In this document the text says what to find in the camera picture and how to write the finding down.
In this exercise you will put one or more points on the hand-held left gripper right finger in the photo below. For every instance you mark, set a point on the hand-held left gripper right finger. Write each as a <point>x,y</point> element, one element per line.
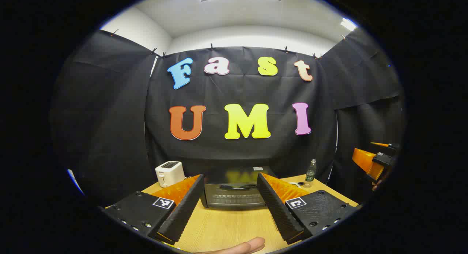
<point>278,206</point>

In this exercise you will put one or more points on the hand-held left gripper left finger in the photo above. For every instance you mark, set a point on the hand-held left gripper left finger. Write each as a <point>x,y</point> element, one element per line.
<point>184,210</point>

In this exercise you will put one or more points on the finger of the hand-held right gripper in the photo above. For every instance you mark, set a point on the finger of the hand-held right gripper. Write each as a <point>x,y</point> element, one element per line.
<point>367,162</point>
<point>387,146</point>

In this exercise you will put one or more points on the black electric oven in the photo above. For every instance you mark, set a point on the black electric oven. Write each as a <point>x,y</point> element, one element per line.
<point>234,195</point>

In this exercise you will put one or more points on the white divided seasoning dish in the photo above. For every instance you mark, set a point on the white divided seasoning dish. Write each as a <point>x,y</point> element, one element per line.
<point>294,183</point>

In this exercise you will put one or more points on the white toaster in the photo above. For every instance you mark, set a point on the white toaster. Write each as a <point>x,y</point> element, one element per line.
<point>169,173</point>

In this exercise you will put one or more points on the clear plastic water bottle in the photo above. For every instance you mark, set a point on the clear plastic water bottle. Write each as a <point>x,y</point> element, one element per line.
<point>310,173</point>

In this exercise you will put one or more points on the black backdrop cloth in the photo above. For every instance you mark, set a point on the black backdrop cloth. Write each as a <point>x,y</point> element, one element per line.
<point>212,89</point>

